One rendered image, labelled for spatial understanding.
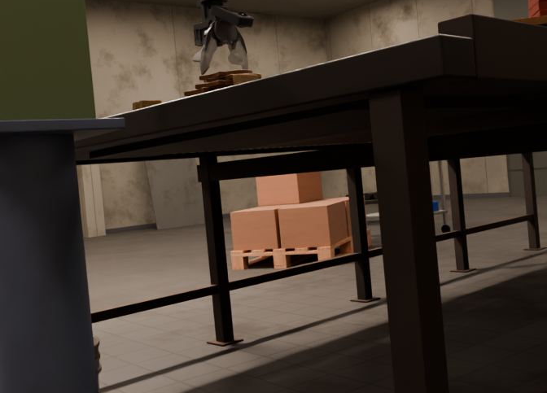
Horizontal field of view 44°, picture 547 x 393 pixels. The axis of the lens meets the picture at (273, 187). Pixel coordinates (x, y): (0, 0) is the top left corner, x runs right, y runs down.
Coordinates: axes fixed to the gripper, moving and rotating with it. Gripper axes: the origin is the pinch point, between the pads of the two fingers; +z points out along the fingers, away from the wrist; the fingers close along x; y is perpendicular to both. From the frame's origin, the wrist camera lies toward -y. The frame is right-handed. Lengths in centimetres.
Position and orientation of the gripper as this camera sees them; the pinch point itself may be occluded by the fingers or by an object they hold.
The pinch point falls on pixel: (227, 76)
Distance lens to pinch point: 170.5
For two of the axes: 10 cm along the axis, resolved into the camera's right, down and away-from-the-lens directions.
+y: -7.2, 0.5, 6.9
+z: 0.9, 10.0, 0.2
